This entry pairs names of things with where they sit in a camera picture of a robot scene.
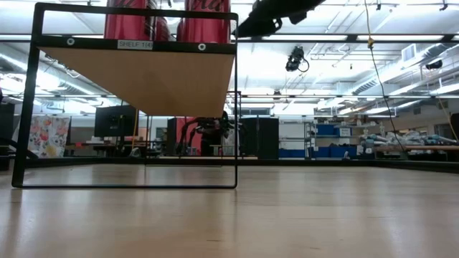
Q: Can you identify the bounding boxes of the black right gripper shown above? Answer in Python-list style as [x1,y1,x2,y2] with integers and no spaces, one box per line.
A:
[236,0,326,39]

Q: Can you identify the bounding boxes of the black cabinet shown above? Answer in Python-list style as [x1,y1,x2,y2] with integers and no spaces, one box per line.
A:
[239,116,280,160]

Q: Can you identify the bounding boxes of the metal rack with blue bins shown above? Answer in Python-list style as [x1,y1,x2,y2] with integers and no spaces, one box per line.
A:
[304,121,359,160]

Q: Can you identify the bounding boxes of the orange-red panel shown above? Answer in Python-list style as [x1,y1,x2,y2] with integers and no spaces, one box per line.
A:
[175,117,202,156]

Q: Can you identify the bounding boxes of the blue storage bins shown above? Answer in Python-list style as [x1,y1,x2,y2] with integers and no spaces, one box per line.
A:
[278,148,305,159]

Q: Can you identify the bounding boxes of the black monitor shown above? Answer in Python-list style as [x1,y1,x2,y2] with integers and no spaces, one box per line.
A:
[94,105,139,138]

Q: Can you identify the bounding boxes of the wooden workbench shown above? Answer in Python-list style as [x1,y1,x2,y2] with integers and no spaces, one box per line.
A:
[372,144,459,153]

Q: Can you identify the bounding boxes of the floral cloth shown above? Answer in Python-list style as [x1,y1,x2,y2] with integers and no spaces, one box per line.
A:
[28,115,72,159]

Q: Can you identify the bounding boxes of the black overhead camera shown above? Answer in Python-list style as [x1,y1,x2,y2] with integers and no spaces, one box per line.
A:
[285,45,311,74]

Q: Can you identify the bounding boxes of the yellow and black hanging cable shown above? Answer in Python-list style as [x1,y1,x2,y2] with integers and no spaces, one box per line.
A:
[364,0,408,153]

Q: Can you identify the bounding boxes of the wooden shelf black metal frame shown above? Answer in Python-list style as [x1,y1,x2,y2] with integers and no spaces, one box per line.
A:
[11,1,240,190]

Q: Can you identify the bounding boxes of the black aluminium rig frame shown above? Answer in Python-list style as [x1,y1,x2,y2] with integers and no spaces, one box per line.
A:
[0,156,459,175]

